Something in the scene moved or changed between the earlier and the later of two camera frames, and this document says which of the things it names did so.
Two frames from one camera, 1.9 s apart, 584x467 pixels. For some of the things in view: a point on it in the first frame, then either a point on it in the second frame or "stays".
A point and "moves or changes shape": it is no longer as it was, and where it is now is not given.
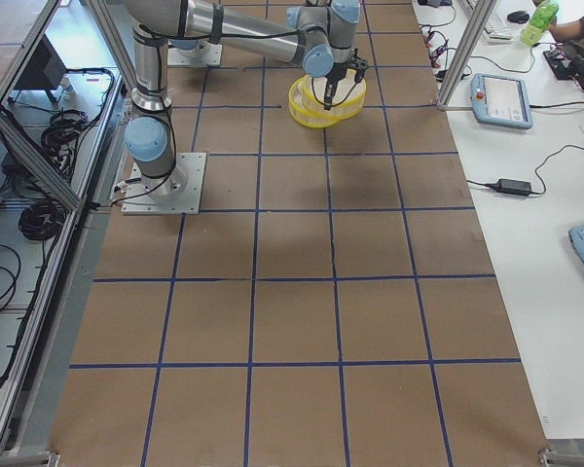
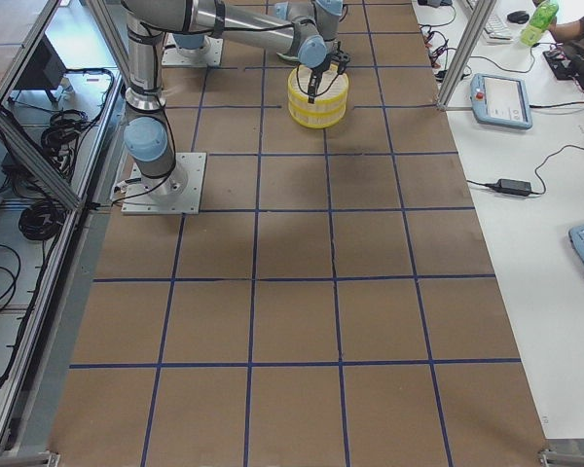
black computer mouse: [518, 17] stays
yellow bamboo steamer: [348, 96] moves or changes shape
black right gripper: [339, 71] -> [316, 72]
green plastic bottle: [543, 16] stays
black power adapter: [513, 187] stays
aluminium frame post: [475, 31] stays
